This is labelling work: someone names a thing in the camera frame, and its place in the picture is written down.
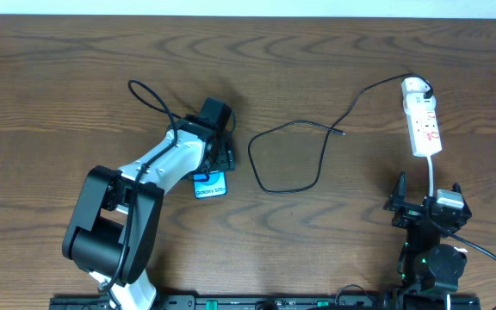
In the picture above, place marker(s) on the white power strip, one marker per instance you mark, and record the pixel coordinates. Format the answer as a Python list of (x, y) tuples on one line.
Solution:
[(422, 124)]

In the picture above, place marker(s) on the blue Galaxy smartphone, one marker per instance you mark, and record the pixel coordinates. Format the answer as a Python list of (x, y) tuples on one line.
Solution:
[(210, 185)]

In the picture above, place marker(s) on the white USB charger plug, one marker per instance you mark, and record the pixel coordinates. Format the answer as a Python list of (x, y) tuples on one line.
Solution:
[(416, 85)]

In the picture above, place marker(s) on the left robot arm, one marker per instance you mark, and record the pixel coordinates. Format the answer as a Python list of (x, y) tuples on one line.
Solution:
[(113, 227)]

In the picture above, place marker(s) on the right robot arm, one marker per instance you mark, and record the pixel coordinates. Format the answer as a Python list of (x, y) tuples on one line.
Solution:
[(430, 270)]

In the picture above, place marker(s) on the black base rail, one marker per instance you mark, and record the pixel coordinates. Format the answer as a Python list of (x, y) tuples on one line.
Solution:
[(189, 302)]

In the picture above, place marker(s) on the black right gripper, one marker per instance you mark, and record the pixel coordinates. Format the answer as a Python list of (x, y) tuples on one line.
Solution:
[(422, 208)]

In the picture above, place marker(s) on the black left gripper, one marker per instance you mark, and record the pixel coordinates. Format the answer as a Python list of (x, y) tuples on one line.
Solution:
[(224, 159)]

